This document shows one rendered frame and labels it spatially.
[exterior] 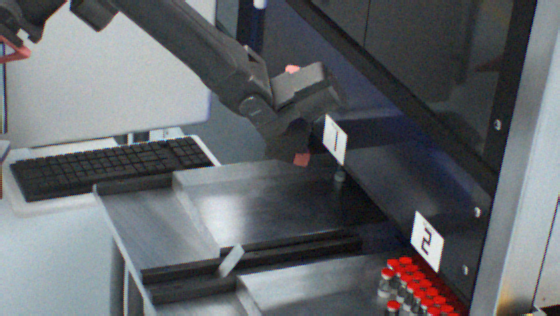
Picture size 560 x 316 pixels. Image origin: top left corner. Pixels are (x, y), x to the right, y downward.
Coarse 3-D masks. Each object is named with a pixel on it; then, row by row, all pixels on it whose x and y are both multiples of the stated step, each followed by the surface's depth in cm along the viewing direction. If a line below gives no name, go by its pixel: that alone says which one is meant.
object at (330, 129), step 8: (328, 120) 196; (328, 128) 196; (336, 128) 193; (328, 136) 197; (344, 136) 191; (328, 144) 197; (336, 144) 194; (344, 144) 191; (336, 152) 194; (344, 152) 191
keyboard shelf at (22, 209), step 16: (64, 144) 229; (80, 144) 230; (96, 144) 230; (112, 144) 231; (128, 144) 231; (16, 160) 220; (16, 192) 210; (16, 208) 205; (32, 208) 206; (48, 208) 207; (64, 208) 208; (80, 208) 210
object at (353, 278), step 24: (312, 264) 178; (336, 264) 180; (360, 264) 182; (384, 264) 185; (240, 288) 173; (264, 288) 176; (288, 288) 177; (312, 288) 178; (336, 288) 178; (360, 288) 179; (264, 312) 171; (288, 312) 171; (312, 312) 172; (336, 312) 173; (360, 312) 173; (384, 312) 174; (408, 312) 174
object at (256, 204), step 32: (320, 160) 212; (192, 192) 201; (224, 192) 202; (256, 192) 203; (288, 192) 204; (320, 192) 205; (352, 192) 206; (224, 224) 192; (256, 224) 193; (288, 224) 194; (320, 224) 195; (352, 224) 196; (384, 224) 192
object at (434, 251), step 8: (416, 216) 170; (416, 224) 170; (424, 224) 168; (416, 232) 170; (424, 232) 168; (432, 232) 166; (416, 240) 171; (432, 240) 166; (440, 240) 164; (416, 248) 171; (432, 248) 166; (440, 248) 164; (424, 256) 169; (432, 256) 167; (432, 264) 167
